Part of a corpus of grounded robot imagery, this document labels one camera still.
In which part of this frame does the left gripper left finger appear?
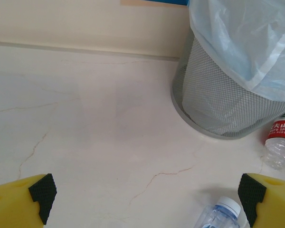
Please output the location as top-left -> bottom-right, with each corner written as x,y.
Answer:
0,173 -> 57,228

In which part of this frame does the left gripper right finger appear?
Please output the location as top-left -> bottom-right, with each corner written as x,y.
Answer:
237,172 -> 285,228

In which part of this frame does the clear bottle red label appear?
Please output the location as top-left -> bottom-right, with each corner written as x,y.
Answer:
261,117 -> 285,174

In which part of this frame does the clear bottle white cap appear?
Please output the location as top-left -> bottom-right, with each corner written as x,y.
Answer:
197,196 -> 249,228

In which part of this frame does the grey metal mesh bin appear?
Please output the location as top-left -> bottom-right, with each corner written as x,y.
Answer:
171,33 -> 285,140

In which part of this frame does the translucent white bin liner bag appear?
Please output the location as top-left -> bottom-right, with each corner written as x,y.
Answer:
187,0 -> 285,103

